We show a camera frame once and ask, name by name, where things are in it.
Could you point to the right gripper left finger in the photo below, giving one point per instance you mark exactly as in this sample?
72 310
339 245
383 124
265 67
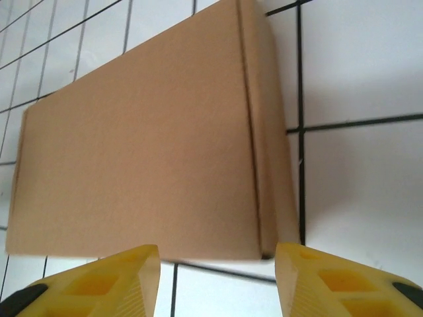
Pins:
109 290

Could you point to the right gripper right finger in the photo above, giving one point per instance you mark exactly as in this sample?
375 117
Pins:
330 290

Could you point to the brown cardboard box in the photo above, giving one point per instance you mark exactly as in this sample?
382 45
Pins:
148 148

